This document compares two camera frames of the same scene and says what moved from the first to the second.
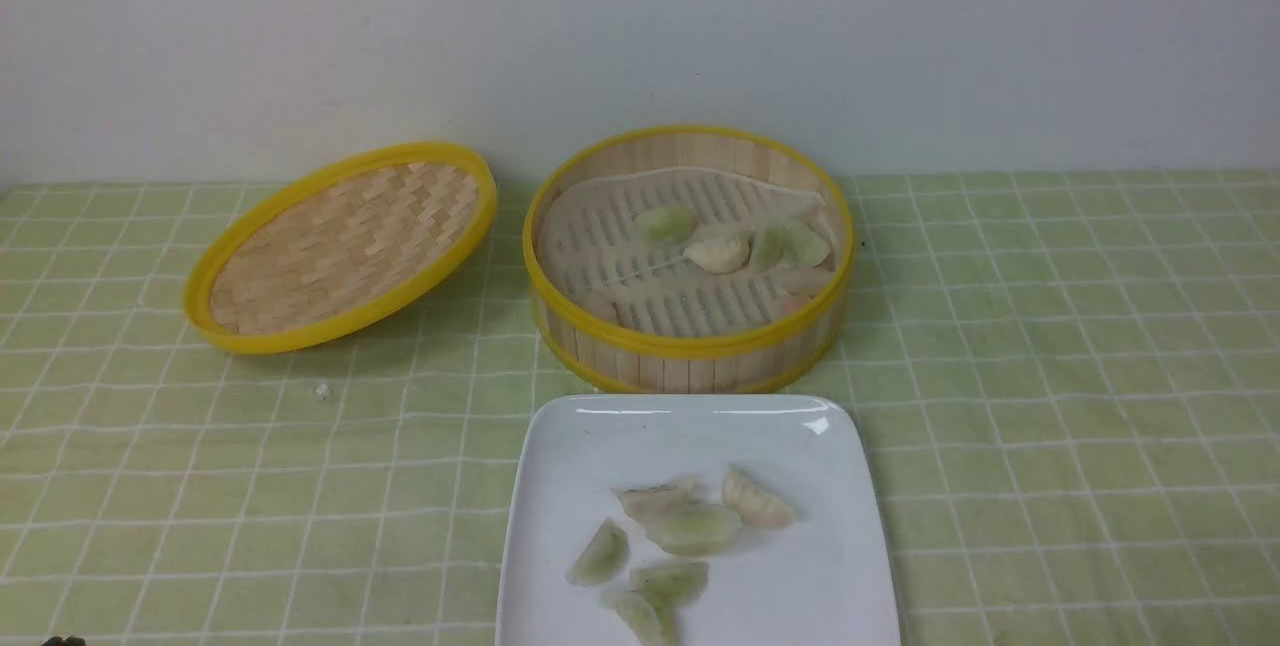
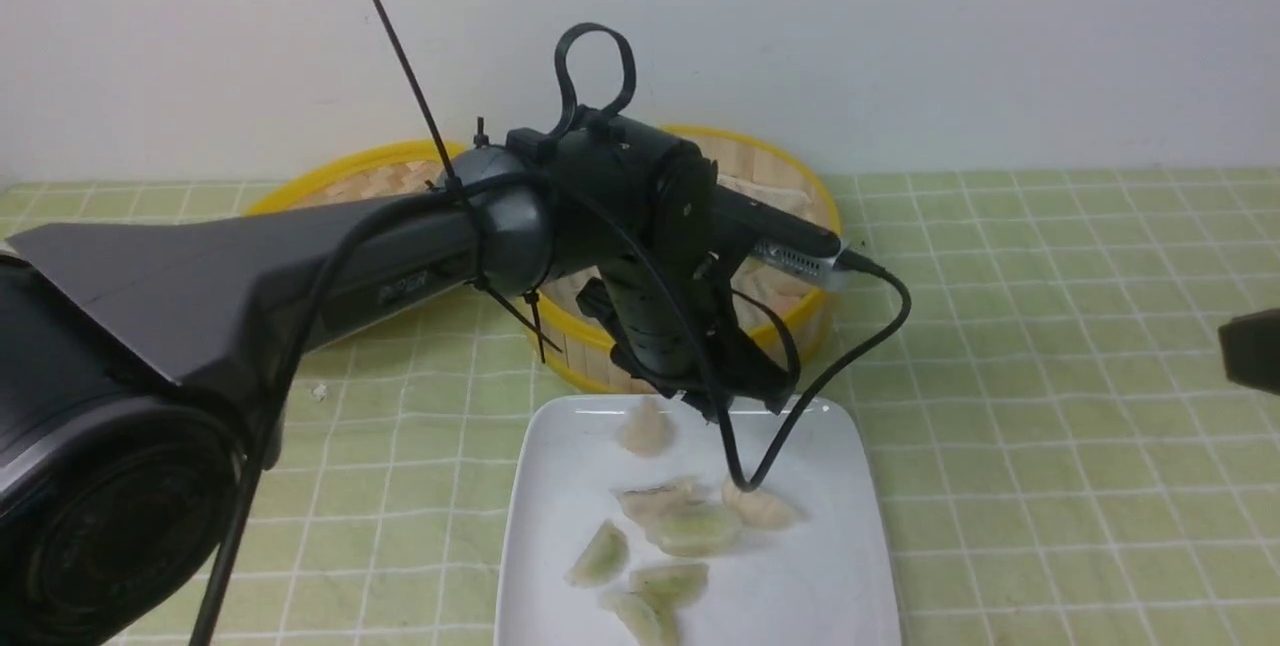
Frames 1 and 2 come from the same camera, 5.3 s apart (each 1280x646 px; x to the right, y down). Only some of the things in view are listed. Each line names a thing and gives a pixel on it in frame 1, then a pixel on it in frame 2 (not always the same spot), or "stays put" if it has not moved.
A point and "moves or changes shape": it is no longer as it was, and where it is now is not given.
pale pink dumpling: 598,303 moves or changes shape
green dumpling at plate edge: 651,624 stays put
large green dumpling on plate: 698,529 stays put
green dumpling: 604,556 stays put
